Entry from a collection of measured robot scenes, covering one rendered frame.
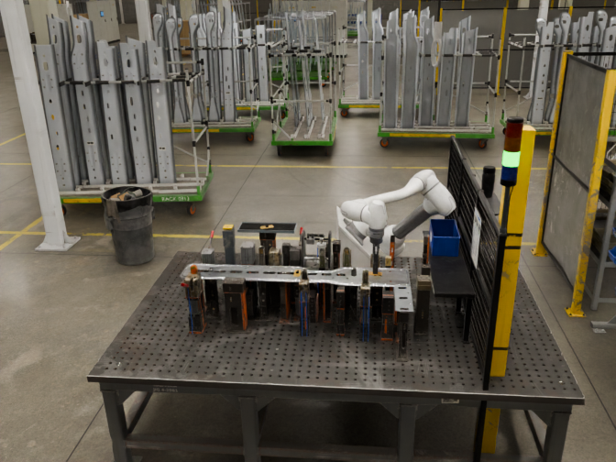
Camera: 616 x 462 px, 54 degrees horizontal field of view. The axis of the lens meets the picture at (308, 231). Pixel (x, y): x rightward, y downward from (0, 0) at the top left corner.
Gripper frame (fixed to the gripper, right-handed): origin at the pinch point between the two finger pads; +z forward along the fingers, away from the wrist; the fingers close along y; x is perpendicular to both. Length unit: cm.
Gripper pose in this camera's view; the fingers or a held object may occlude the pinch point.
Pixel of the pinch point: (375, 267)
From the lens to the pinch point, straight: 356.7
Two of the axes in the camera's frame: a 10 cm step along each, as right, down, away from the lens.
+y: -1.0, 3.8, -9.2
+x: 9.9, 0.3, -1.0
